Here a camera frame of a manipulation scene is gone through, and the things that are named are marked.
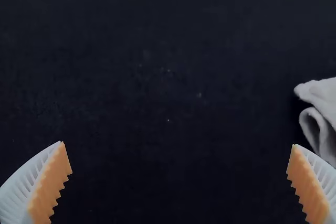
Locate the pale towel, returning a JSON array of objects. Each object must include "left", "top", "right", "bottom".
[{"left": 293, "top": 76, "right": 336, "bottom": 168}]

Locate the black mat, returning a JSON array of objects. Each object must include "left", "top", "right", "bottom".
[{"left": 0, "top": 0, "right": 336, "bottom": 224}]

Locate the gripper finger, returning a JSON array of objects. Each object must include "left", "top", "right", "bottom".
[
  {"left": 286, "top": 143, "right": 336, "bottom": 224},
  {"left": 0, "top": 141, "right": 74, "bottom": 224}
]

